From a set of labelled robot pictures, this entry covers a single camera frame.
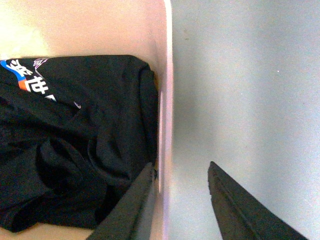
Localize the beige plastic hamper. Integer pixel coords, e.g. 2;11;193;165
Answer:
0;0;169;240

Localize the black printed t-shirt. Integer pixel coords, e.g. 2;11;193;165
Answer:
0;55;158;233

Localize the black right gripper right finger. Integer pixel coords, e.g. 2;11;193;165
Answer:
208;161;306;240

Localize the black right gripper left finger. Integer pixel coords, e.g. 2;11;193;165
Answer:
88;163;156;240

